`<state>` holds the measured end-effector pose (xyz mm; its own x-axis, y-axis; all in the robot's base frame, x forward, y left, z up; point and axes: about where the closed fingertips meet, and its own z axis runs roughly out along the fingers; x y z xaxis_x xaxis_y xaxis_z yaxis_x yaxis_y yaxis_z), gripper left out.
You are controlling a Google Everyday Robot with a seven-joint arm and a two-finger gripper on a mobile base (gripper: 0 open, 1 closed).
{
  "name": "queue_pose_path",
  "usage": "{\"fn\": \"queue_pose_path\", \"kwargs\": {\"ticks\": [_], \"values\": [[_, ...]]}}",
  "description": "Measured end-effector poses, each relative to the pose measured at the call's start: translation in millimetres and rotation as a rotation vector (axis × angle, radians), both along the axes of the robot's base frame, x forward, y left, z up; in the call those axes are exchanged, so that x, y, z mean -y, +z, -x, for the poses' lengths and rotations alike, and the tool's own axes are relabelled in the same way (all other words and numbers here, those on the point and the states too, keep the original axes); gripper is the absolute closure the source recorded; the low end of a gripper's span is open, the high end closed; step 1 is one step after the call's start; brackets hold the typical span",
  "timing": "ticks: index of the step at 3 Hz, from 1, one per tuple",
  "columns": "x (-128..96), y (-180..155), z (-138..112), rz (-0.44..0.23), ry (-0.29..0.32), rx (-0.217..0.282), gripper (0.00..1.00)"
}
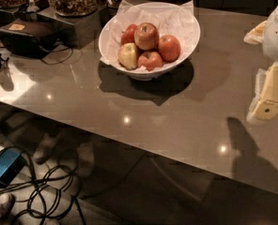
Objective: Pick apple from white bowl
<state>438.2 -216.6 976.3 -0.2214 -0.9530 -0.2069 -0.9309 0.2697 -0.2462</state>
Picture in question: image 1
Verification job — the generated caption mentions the white paper liner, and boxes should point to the white paper liner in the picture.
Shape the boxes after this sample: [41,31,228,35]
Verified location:
[99,0,200,80]

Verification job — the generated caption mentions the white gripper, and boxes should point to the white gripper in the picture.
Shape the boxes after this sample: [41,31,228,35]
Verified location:
[243,6,278,124]

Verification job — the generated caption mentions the back left red apple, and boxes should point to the back left red apple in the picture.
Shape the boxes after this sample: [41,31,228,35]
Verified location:
[121,24,137,45]

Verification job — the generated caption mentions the white bowl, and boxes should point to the white bowl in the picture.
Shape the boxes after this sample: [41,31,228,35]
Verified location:
[99,1,200,81]

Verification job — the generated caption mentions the red-yellow apple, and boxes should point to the red-yellow apple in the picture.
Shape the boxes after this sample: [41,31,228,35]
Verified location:
[134,22,159,51]

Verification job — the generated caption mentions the yellow-green left apple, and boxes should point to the yellow-green left apple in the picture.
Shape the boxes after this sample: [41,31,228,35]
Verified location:
[118,43,140,70]

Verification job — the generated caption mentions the dark display stand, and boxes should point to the dark display stand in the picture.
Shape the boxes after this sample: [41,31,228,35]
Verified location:
[0,0,117,49]

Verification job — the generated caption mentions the metal scoop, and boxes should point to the metal scoop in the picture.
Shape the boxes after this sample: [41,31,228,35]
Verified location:
[26,0,39,13]

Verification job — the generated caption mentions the black headset cable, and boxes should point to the black headset cable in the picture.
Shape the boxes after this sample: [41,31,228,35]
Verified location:
[39,44,75,66]

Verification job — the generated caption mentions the white shoe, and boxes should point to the white shoe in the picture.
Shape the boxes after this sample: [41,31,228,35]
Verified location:
[0,193,15,219]

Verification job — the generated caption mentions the red apple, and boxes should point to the red apple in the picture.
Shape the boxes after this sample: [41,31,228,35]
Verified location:
[157,35,181,62]
[121,24,137,45]
[137,51,162,71]

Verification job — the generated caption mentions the front red apple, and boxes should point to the front red apple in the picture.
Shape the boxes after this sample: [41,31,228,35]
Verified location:
[137,51,162,71]

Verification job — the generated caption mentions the black VR headset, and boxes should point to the black VR headset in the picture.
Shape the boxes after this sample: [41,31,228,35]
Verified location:
[0,19,58,58]

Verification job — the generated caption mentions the blue foot pedal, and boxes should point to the blue foot pedal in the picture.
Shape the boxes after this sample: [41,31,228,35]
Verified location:
[0,149,26,188]

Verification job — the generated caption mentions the right red apple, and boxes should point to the right red apple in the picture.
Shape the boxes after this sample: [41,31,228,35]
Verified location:
[157,35,181,62]

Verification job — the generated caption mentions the black floor cables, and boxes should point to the black floor cables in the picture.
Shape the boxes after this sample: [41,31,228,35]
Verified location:
[0,145,87,225]

